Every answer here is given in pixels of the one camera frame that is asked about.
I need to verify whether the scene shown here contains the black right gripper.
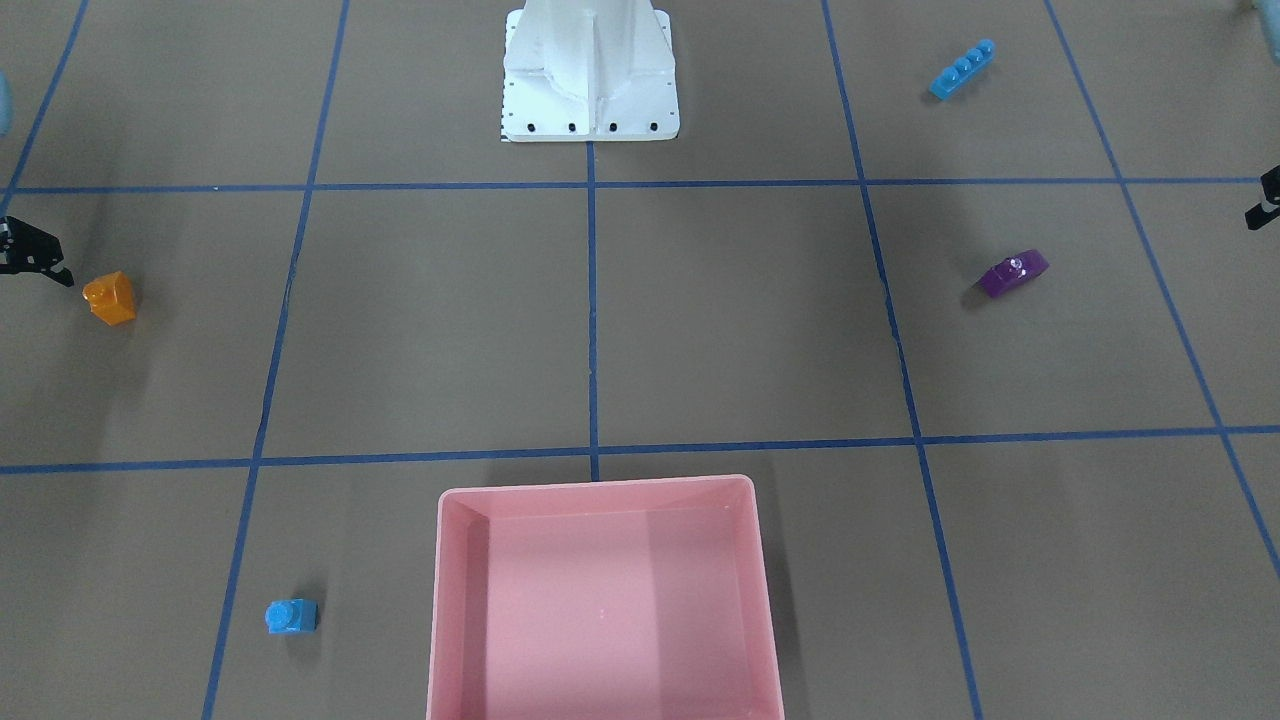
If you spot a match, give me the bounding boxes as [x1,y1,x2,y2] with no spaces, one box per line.
[1,217,76,288]

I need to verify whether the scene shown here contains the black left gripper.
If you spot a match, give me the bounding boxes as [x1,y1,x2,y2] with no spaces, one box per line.
[1245,167,1280,231]

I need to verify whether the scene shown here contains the orange block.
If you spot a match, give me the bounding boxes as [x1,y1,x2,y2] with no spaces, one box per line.
[82,272,137,325]

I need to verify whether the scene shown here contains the purple block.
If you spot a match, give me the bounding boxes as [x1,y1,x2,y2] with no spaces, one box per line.
[977,249,1050,299]

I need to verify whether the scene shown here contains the pink plastic box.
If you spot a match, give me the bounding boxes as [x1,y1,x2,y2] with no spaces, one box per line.
[425,475,786,719]

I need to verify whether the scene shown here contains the long blue studded block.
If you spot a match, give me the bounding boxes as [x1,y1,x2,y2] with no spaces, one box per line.
[928,38,997,102]

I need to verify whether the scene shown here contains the small blue block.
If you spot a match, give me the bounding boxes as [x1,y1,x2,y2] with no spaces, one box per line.
[264,598,317,635]

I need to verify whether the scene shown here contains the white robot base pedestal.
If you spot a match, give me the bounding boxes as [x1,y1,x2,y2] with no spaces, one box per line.
[500,1,681,143]

